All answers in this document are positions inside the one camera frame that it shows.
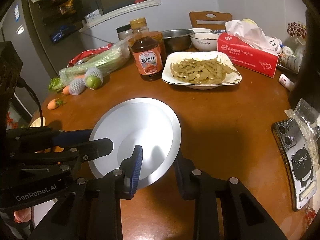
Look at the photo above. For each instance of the wooden chair back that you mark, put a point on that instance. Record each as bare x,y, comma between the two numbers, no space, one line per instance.
209,19

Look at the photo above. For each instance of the clear jar black lid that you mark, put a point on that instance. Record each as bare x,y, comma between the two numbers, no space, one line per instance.
124,32

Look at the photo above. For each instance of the small white medicine bottle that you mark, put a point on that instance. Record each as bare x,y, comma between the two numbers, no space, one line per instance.
286,82

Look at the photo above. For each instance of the steel mixing bowl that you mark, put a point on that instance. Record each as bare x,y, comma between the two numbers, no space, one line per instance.
177,39

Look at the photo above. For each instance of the smartphone with cat case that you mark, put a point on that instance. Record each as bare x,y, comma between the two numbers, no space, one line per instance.
297,160

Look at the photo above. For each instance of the red bead decoration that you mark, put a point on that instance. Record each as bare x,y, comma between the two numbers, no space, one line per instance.
297,30

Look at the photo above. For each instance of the white family bowl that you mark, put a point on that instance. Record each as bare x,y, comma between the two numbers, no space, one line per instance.
205,41

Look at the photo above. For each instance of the right foam-netted green fruit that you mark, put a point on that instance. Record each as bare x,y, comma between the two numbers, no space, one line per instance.
93,78

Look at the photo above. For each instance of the white box on sill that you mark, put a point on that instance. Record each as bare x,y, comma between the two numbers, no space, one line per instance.
93,15

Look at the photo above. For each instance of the foam-netted green fruit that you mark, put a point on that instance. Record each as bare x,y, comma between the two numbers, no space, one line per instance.
93,78
77,86

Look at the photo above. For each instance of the amber jar with label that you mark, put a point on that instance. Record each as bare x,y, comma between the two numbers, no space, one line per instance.
157,35

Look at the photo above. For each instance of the white dish of beans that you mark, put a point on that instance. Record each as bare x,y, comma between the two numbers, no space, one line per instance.
200,70

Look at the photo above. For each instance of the bagged celery bunch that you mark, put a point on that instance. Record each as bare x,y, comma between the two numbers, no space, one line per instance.
106,61

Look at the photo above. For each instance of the white deep plate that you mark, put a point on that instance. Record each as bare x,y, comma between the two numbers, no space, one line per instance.
147,122

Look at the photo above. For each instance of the clear plastic bag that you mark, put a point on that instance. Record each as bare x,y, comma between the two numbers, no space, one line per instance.
307,118

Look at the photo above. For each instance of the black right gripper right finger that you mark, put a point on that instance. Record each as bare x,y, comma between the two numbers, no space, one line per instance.
242,215

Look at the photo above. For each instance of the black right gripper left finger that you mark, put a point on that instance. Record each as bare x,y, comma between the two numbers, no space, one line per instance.
90,209

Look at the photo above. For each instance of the blue box on sill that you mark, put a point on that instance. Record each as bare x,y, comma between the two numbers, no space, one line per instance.
60,33

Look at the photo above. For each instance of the cream ribbed plate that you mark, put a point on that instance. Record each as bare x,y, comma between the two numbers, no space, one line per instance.
39,122

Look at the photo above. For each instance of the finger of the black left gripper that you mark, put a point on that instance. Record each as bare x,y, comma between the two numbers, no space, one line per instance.
84,151
35,139

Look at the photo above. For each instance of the red tissue box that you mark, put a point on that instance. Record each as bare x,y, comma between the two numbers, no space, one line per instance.
247,46

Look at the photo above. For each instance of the left hand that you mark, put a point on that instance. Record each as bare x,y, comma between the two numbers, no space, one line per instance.
22,216

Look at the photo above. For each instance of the grey refrigerator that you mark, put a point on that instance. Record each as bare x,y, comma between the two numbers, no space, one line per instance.
29,26

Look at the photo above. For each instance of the brown sauce bottle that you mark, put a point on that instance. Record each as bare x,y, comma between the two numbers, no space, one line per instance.
145,51

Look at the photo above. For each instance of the left foam-netted green fruit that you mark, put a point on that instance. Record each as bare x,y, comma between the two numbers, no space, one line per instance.
77,86

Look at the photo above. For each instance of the red snack bag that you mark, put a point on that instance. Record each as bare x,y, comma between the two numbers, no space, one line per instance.
87,55

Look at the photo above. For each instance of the white patterned cup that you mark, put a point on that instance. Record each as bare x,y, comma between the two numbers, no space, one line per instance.
275,44

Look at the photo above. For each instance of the large orange carrot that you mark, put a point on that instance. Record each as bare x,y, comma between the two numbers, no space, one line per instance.
54,104

